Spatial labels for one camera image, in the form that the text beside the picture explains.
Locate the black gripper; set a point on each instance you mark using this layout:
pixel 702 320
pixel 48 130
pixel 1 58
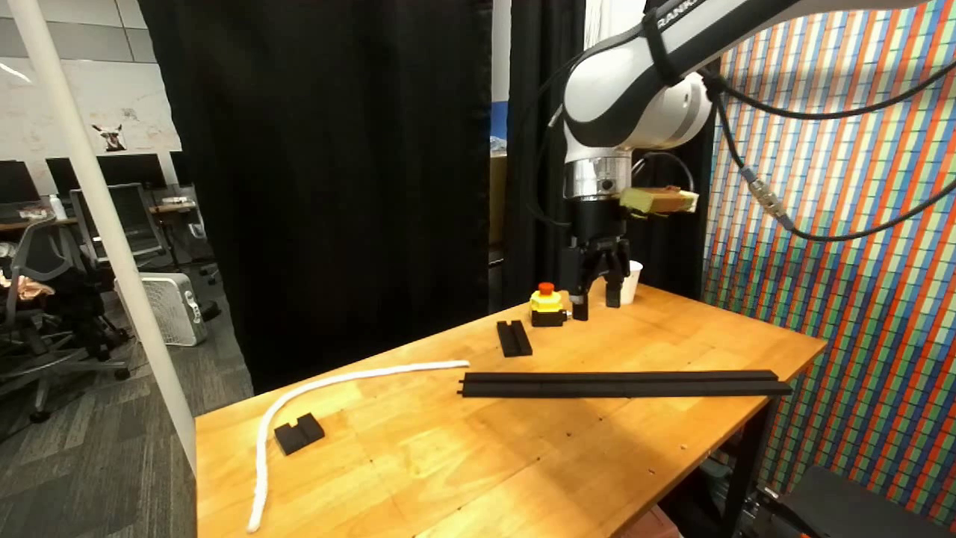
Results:
pixel 597 224

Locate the white slanted pole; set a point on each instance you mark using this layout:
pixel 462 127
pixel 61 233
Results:
pixel 103 229

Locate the wide black grooved track piece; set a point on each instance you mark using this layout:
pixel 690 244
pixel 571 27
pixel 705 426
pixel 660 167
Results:
pixel 741 383

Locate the yellow emergency stop button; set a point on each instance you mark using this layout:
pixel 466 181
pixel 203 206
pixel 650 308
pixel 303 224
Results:
pixel 547 302

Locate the black stool seat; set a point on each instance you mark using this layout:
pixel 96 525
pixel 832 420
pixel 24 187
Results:
pixel 854 508

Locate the narrow black curtain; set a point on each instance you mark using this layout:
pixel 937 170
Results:
pixel 538 139
pixel 674 250

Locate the black office chair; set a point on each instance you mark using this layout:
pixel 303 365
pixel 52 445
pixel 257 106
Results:
pixel 61 330

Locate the white computer tower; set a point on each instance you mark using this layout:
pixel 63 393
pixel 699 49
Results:
pixel 170 308

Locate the multicoloured woven cloth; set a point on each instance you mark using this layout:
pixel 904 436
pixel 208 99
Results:
pixel 877 399

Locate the wide black curtain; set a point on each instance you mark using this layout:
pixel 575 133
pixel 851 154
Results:
pixel 330 181

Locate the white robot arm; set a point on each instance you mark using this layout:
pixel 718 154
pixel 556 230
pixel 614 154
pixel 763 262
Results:
pixel 638 90

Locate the small black notched block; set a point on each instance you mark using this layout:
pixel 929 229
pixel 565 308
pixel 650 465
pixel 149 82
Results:
pixel 300 435

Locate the black table leg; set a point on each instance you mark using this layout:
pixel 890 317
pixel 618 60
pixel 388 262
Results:
pixel 748 466

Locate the drone picture on wall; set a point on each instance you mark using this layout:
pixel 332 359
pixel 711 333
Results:
pixel 109 139

